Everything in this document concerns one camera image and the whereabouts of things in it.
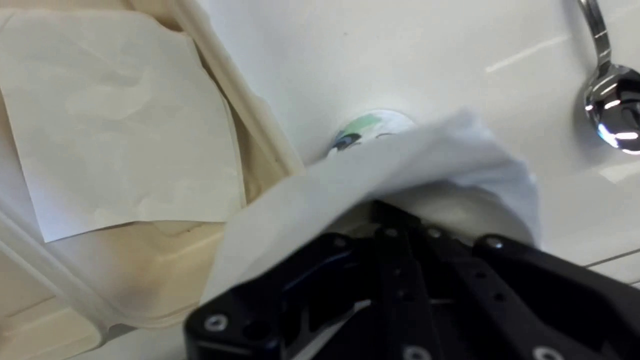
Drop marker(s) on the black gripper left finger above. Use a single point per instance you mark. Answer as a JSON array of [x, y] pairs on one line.
[[333, 300]]

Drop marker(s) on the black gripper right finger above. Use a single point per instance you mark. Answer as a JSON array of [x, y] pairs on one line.
[[533, 306]]

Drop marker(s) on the square white paper towel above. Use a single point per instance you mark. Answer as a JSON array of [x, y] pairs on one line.
[[126, 126]]

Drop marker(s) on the beige clamshell takeout container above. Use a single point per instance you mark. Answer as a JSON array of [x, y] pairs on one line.
[[166, 267]]

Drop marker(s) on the metal spoon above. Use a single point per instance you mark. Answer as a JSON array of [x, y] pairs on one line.
[[611, 100]]

